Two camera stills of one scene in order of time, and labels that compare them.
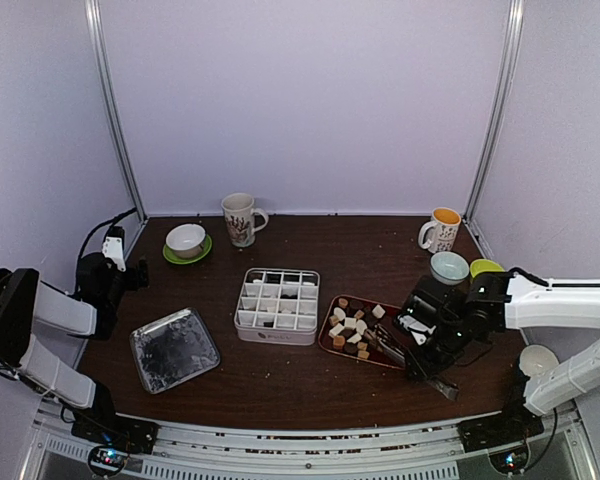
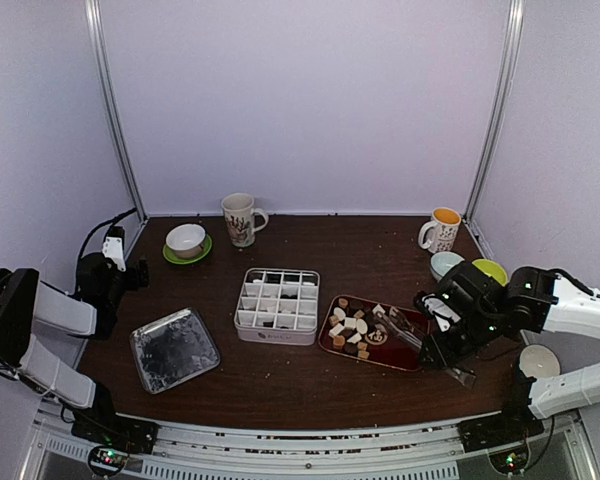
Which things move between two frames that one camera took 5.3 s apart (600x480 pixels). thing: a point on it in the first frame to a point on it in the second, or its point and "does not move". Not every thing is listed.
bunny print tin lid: [172, 349] does not move
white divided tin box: [277, 305] does not move
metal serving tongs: [383, 340] to [408, 332]
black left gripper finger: [143, 273] does not move
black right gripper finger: [420, 369] to [435, 356]
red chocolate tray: [346, 322] does not move
